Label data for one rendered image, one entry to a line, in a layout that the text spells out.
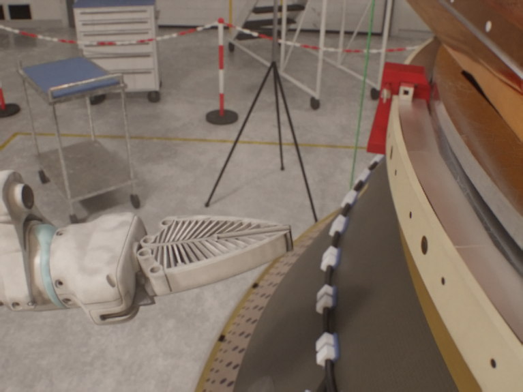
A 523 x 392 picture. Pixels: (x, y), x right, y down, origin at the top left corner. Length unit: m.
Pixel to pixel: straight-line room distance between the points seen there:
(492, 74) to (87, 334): 2.42
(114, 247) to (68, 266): 0.04
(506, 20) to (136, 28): 4.61
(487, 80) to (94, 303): 0.43
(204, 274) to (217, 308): 2.37
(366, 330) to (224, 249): 0.20
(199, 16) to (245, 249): 7.69
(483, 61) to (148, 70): 4.66
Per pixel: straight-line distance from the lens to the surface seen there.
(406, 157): 0.49
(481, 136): 0.48
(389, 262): 0.57
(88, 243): 0.45
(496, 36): 0.57
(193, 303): 2.81
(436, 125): 0.61
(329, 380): 0.57
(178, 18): 8.12
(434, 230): 0.40
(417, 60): 0.79
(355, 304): 0.59
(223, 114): 4.83
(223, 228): 0.44
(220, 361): 0.96
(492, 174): 0.42
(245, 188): 3.75
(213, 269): 0.41
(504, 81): 0.54
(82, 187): 3.45
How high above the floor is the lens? 1.93
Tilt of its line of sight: 32 degrees down
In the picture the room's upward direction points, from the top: 1 degrees clockwise
